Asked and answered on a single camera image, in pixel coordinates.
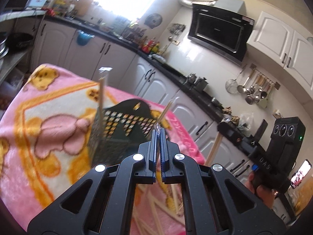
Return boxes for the steel ladle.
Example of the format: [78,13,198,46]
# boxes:
[237,69,255,94]

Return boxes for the wire mesh skimmer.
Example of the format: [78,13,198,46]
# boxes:
[225,65,247,94]

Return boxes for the steel kettle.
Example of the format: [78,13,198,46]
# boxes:
[186,73,197,85]

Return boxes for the dark green utensil basket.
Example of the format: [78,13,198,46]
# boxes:
[87,99,157,167]

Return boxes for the chopsticks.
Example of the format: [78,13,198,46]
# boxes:
[153,98,174,134]
[98,67,112,138]

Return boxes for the pink cartoon bear blanket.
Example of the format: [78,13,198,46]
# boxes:
[1,64,204,234]

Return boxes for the silver exhaust duct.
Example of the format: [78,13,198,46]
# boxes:
[178,0,218,8]

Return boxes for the wrapped chopsticks in basket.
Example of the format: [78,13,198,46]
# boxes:
[98,67,112,138]

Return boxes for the blue plastic hanging bin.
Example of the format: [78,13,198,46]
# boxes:
[76,30,95,46]

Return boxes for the white upper cabinet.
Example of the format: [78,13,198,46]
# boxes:
[247,11,312,91]

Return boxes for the black range hood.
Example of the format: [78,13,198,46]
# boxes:
[188,4,255,66]

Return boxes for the person's right hand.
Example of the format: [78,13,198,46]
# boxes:
[245,171,275,209]

